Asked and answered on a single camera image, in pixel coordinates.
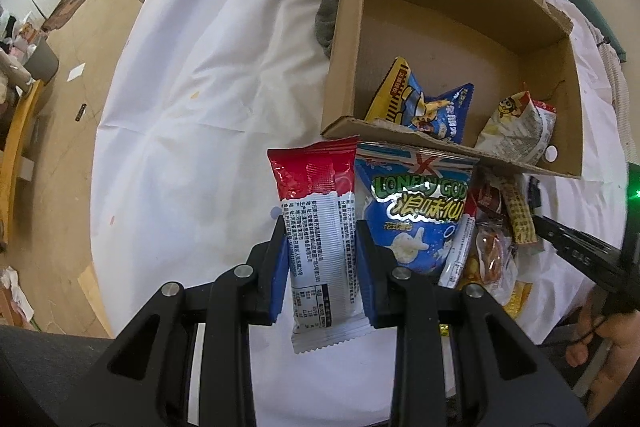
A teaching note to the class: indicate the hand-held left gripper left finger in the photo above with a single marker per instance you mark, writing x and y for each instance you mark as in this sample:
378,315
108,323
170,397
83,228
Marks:
279,277

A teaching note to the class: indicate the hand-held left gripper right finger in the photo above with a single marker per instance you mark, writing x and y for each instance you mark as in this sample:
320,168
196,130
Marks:
364,277

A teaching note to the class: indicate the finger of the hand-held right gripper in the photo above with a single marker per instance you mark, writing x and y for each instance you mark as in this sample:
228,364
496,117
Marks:
570,247

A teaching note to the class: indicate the red and white snack packet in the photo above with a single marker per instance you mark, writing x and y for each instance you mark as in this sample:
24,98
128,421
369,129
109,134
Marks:
320,227

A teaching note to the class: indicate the blue and white snack bag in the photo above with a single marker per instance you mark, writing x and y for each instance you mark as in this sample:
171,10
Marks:
415,207

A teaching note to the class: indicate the white snack bag red edge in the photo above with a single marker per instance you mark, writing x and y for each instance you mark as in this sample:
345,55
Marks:
515,132

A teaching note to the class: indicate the yellow snack bag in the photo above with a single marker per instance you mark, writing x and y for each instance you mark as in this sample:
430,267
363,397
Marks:
405,102

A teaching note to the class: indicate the cardboard box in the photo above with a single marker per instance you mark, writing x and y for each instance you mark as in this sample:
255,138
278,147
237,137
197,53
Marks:
430,32

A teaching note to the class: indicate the person's right hand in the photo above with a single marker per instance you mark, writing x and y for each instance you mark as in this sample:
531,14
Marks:
620,372

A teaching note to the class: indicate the yellow striped snack packet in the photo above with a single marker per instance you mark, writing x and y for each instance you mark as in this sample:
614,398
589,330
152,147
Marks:
517,212

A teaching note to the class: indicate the small yellow snack packet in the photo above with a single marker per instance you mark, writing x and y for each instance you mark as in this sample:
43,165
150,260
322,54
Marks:
517,297

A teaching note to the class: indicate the clear orange snack packet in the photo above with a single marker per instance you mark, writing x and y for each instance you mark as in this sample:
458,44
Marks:
490,252

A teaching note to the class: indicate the red brown snack packet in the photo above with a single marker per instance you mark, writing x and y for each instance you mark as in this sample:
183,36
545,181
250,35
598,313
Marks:
487,197

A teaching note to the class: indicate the white and red stick packet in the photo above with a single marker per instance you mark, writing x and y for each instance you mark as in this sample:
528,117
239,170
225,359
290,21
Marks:
457,252

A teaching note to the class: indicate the white knitted blanket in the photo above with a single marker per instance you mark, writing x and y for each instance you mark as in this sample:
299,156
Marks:
625,97

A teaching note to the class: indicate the white bed sheet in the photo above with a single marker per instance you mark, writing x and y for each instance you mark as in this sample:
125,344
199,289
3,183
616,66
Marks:
200,82

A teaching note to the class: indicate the person's dark trousers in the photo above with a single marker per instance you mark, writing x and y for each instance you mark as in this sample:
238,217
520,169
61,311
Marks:
40,372

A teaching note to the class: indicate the white paper sheet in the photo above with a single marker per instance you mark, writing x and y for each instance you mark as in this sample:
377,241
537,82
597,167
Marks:
77,73

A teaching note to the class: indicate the yellow wooden bench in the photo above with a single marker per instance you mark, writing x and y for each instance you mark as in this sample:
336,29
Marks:
20,127

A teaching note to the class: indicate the grey bin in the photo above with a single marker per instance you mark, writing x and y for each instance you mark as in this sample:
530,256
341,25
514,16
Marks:
42,59

